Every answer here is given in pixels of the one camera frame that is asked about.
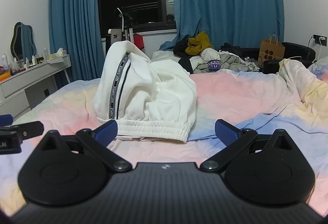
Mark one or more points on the tissue box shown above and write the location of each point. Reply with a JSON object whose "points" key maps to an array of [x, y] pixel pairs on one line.
{"points": [[59, 53]]}

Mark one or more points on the black garment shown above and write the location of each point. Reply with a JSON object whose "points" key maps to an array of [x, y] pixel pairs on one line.
{"points": [[180, 50]]}

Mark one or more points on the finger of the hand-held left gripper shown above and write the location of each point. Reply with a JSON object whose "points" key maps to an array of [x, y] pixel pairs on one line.
{"points": [[28, 129], [6, 120]]}

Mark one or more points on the white metal rack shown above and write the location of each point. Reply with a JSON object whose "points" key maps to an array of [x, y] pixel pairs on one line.
{"points": [[127, 32]]}

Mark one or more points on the orange box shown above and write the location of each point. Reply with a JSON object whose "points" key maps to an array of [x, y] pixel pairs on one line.
{"points": [[4, 76]]}

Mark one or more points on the mustard yellow cloth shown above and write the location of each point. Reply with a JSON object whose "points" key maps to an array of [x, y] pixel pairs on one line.
{"points": [[198, 43]]}

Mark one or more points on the purple printed band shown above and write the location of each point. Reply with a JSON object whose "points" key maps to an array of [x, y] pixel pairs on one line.
{"points": [[214, 65]]}

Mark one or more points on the brown paper bag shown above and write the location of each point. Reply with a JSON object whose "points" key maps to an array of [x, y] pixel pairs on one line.
{"points": [[271, 52]]}

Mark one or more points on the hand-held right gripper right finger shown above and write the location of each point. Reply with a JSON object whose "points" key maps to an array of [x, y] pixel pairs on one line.
{"points": [[226, 132]]}

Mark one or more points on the row of small cosmetic bottles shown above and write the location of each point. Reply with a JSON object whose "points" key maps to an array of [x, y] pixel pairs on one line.
{"points": [[34, 60]]}

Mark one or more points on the light blue pillow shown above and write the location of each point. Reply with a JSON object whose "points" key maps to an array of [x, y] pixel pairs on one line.
{"points": [[319, 65]]}

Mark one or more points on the dark clothes heap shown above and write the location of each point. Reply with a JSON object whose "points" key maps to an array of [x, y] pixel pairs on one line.
{"points": [[234, 50]]}

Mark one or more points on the black armchair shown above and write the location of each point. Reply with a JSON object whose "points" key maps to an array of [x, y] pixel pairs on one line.
{"points": [[298, 51]]}

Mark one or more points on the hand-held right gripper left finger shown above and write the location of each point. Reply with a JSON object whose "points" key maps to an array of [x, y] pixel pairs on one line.
{"points": [[106, 130]]}

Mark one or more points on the dark wall socket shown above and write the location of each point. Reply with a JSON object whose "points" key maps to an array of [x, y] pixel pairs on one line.
{"points": [[46, 92]]}

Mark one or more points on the pastel rumpled quilt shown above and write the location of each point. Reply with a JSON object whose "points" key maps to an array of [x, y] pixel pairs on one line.
{"points": [[302, 78]]}

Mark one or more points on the white spray bottle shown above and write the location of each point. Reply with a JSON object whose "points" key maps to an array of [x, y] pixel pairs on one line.
{"points": [[4, 61]]}

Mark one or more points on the clear tall bottle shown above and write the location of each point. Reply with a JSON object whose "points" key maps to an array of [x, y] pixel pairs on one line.
{"points": [[46, 54]]}

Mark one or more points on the pastel bed sheet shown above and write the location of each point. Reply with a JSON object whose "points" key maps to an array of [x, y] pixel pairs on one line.
{"points": [[230, 93]]}

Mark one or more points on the wavy framed mirror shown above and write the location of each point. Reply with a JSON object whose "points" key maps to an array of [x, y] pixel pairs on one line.
{"points": [[21, 39]]}

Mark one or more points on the wall power outlet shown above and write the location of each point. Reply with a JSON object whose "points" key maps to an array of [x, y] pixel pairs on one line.
{"points": [[320, 40]]}

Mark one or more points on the white dressing table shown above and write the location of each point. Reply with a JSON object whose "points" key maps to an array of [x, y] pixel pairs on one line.
{"points": [[30, 78]]}

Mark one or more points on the white pillow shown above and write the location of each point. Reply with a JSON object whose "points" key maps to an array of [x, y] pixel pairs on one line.
{"points": [[164, 55]]}

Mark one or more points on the white pants with striped band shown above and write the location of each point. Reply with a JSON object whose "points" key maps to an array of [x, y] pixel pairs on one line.
{"points": [[158, 91]]}

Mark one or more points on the red box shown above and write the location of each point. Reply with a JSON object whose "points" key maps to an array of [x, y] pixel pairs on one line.
{"points": [[139, 41]]}

